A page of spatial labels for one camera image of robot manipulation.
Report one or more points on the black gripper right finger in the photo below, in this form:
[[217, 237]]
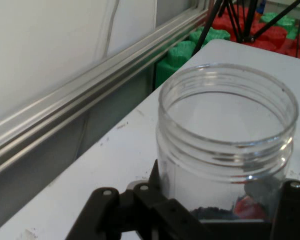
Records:
[[295, 212]]

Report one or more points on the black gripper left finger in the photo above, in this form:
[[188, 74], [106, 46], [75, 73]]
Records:
[[140, 212]]

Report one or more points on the clear plastic jar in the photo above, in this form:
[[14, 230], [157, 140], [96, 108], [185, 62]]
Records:
[[170, 150]]

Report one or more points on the black seeds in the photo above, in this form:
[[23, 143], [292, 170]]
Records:
[[210, 212]]

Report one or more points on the red foam puzzle mat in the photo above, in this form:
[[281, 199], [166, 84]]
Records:
[[272, 38]]

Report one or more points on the black tripod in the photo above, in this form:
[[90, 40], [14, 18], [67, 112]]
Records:
[[248, 39]]

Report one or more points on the white wall conduit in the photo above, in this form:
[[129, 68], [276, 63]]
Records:
[[108, 27]]

